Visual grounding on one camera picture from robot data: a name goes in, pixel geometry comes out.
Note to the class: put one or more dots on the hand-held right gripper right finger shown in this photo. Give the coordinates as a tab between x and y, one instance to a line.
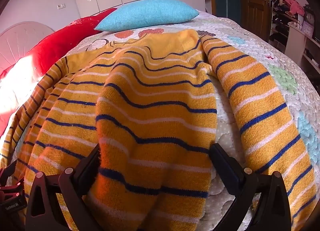
225	163

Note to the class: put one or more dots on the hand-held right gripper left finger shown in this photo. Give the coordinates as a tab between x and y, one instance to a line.
87	163

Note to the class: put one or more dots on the yellow striped knit sweater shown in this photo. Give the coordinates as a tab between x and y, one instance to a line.
155	90

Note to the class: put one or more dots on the white bed sheet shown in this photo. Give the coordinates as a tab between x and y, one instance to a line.
22	80

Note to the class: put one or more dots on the quilted patterned bedspread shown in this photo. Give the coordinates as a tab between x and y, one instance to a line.
282	53

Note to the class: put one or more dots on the red pillow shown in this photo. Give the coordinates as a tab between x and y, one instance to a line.
62	38

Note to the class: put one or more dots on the white round headboard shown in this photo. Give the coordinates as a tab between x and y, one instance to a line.
20	38

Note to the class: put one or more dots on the white open shelf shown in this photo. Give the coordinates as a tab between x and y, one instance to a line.
297	38

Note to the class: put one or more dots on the light blue pillow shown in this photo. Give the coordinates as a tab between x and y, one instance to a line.
147	14

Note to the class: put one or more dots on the brown wooden door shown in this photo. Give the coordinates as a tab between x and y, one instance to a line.
255	0

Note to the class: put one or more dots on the black table clock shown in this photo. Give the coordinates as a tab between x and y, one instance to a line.
310	15

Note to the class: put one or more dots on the pink clothing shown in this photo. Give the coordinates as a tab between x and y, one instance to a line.
293	5

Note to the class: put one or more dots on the white wall socket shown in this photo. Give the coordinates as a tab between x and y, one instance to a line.
61	6

